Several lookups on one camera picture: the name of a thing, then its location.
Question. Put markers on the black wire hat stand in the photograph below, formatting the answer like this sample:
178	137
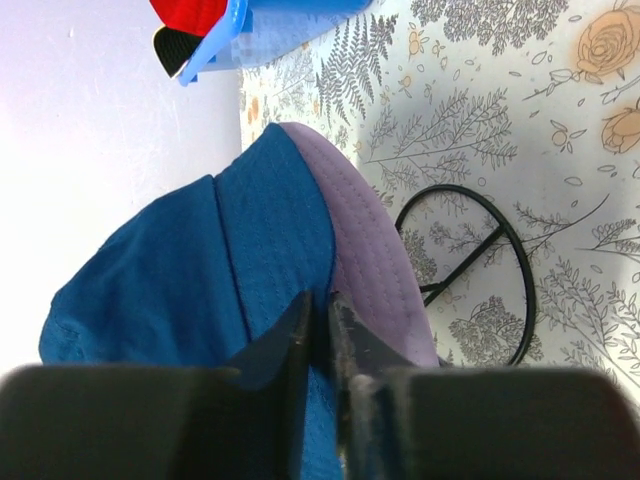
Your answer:
474	275

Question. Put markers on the beige black hat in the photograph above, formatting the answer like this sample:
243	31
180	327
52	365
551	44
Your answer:
174	48

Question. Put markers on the red cap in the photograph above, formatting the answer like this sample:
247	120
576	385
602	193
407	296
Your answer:
195	17

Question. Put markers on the lilac bucket hat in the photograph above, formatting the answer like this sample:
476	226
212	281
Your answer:
372	267

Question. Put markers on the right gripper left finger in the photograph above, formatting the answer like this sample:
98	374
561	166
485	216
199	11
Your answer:
243	420

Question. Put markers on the blue plastic bin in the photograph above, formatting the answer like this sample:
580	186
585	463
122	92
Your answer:
253	33

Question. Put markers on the floral table mat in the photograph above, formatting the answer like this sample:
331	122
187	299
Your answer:
532	104

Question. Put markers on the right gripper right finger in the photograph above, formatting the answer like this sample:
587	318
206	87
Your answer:
396	420

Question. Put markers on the navy blue hat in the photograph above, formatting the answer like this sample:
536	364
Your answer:
202	272

